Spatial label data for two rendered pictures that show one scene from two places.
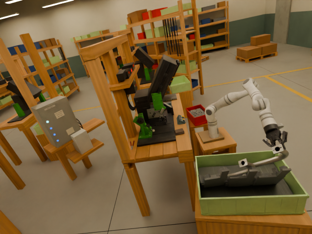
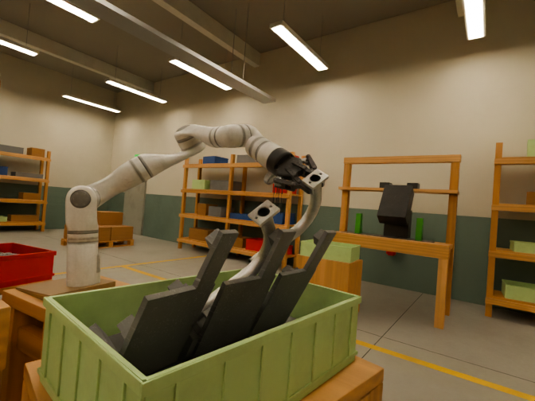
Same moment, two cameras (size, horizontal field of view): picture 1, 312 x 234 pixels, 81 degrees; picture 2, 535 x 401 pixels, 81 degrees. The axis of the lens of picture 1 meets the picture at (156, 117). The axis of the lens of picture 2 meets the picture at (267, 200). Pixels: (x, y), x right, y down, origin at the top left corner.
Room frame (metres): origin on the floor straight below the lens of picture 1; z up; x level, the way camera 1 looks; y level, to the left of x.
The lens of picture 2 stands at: (0.49, 0.12, 1.18)
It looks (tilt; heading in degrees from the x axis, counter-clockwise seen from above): 1 degrees up; 298
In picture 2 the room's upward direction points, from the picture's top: 4 degrees clockwise
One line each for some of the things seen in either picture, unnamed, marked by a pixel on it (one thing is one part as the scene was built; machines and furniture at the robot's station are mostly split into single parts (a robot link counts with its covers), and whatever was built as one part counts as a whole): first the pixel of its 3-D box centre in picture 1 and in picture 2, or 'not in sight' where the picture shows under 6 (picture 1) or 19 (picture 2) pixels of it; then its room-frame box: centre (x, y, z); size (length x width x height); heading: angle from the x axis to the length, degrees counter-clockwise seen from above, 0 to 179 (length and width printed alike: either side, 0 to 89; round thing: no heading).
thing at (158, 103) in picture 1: (157, 100); not in sight; (2.06, -0.07, 1.17); 0.13 x 0.12 x 0.20; 172
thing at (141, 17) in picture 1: (162, 53); not in sight; (5.48, -0.58, 1.19); 2.30 x 0.55 x 2.39; 33
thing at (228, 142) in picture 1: (214, 139); (81, 296); (1.52, -0.53, 0.83); 0.32 x 0.32 x 0.04; 89
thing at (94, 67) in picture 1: (125, 88); not in sight; (2.18, 0.28, 1.36); 1.49 x 0.09 x 0.97; 172
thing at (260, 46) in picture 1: (256, 48); (100, 228); (7.05, -4.34, 0.37); 1.20 x 0.80 x 0.74; 91
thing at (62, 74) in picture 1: (48, 74); not in sight; (7.04, 3.45, 1.14); 2.45 x 0.55 x 2.28; 173
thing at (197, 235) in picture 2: not in sight; (235, 206); (4.27, -5.52, 1.10); 3.01 x 0.55 x 2.20; 173
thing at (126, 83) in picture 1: (125, 75); not in sight; (2.18, 0.24, 1.52); 0.90 x 0.25 x 0.04; 172
